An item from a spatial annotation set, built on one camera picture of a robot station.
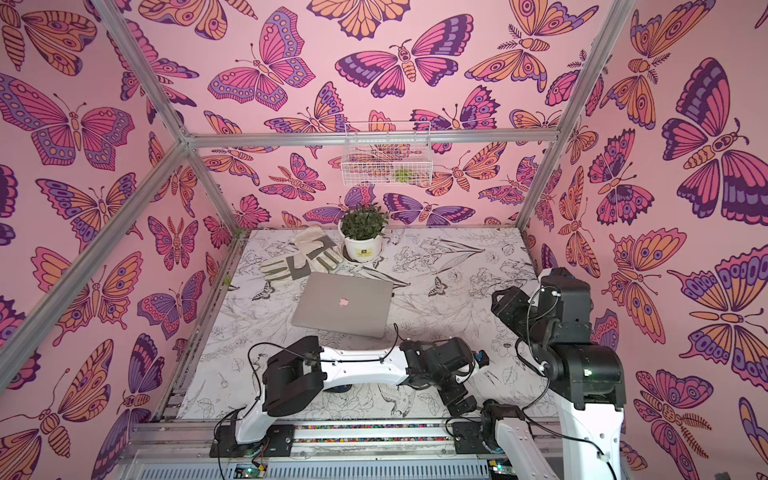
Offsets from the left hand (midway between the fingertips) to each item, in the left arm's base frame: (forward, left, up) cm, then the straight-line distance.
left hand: (472, 396), depth 76 cm
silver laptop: (+29, +37, -3) cm, 47 cm away
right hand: (+12, -3, +28) cm, 30 cm away
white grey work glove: (+55, +51, -3) cm, 75 cm away
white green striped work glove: (+45, +57, -4) cm, 73 cm away
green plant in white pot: (+48, +31, +13) cm, 58 cm away
